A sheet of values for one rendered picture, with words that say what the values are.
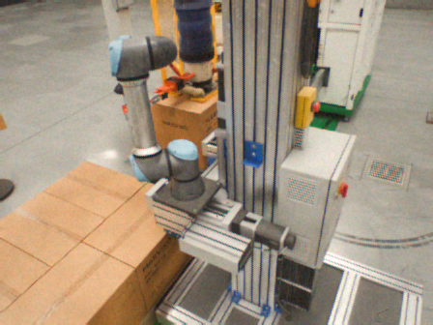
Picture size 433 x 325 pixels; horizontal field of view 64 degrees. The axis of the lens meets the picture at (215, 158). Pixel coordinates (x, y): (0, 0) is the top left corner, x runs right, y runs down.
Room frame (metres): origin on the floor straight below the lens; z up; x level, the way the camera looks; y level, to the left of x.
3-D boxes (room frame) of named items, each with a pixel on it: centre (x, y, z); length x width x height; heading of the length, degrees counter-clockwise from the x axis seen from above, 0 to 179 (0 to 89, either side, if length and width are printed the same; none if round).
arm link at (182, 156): (1.16, 0.13, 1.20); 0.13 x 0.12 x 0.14; 104
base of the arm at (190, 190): (1.17, 0.13, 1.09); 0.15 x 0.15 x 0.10
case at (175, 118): (2.15, 0.08, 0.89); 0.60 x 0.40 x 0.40; 147
